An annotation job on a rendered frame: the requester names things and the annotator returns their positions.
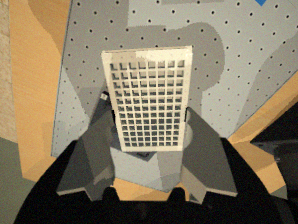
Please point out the blue tape outline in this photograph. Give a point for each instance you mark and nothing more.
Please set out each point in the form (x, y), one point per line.
(260, 2)

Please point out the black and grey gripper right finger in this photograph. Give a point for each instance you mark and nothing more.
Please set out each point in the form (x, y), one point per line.
(217, 176)

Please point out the cream well plate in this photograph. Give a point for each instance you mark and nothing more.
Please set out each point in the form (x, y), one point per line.
(150, 95)

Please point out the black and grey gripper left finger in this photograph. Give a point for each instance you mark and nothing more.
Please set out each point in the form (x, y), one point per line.
(79, 175)

